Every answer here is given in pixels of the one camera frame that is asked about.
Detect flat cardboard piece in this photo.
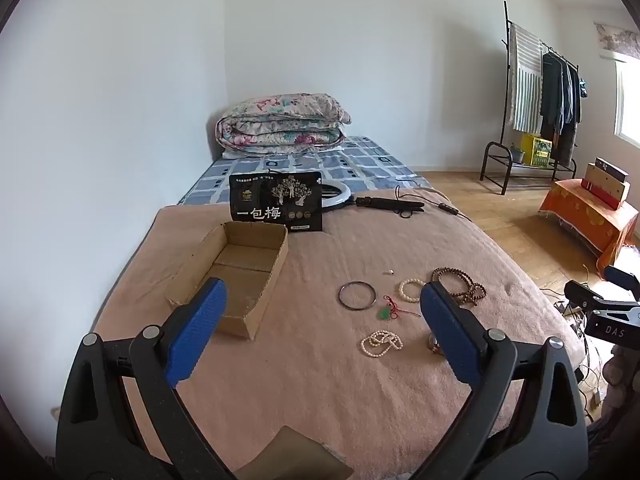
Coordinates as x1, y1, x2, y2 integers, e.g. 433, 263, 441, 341
232, 425, 355, 480

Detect dark flat box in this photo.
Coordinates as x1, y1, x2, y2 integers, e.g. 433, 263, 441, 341
594, 157, 630, 183

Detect tan flat box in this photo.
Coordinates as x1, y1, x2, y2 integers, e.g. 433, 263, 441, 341
582, 162, 632, 211

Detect patterned curtain valance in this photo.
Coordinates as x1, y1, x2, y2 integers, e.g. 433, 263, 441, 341
594, 21, 640, 61

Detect striped hanging cloth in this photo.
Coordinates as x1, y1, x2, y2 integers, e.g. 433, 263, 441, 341
509, 22, 545, 133

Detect jade pendant with red cord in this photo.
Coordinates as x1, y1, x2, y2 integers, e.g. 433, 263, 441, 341
376, 295, 422, 322

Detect window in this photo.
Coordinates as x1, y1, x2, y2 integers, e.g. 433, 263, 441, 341
615, 52, 640, 148

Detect cardboard box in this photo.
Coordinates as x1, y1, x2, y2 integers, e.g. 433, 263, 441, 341
166, 221, 290, 341

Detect cables on floor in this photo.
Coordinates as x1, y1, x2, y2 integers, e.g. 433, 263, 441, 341
540, 265, 608, 411

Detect black metal clothes rack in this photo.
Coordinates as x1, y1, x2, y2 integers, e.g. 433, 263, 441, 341
480, 1, 581, 196

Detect dark hanging clothes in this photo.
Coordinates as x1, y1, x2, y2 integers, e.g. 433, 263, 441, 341
539, 50, 583, 166

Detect white bead bracelet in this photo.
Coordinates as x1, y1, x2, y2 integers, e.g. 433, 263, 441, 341
398, 278, 426, 304

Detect brown wooden bead necklace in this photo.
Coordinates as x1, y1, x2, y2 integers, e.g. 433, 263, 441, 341
431, 266, 487, 307

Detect black folded tripod stick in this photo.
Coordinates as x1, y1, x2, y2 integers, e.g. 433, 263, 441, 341
354, 196, 426, 218

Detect yellow crate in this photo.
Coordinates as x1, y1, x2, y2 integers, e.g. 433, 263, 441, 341
520, 132, 553, 167

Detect person's right forearm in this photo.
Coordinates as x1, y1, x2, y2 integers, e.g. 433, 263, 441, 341
587, 347, 640, 466

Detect orange cloth covered table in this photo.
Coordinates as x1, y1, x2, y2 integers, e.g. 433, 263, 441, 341
539, 178, 640, 276

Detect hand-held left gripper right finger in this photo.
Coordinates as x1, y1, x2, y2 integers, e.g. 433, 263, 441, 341
419, 281, 590, 480

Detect pearl necklace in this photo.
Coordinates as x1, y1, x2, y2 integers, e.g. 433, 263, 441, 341
360, 330, 404, 360

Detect dark metal bangle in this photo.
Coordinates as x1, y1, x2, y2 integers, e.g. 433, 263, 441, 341
338, 282, 376, 312

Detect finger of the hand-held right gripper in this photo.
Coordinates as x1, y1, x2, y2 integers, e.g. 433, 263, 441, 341
564, 280, 610, 317
603, 265, 640, 295

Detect blue checkered bed sheet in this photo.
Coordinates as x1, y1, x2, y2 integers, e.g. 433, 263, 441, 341
177, 135, 433, 206

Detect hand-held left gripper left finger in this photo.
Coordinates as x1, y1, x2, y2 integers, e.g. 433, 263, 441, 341
56, 276, 236, 480

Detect tan blanket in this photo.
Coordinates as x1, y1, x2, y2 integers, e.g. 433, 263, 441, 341
92, 187, 583, 480

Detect black cable with inline switch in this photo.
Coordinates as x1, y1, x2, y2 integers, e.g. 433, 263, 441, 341
395, 185, 473, 222

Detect folded floral quilt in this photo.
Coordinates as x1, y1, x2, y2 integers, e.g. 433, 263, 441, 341
215, 92, 352, 153

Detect black snack bag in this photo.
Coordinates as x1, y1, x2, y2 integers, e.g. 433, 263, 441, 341
228, 171, 325, 233

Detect white ring light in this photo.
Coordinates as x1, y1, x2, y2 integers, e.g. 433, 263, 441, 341
320, 182, 357, 209

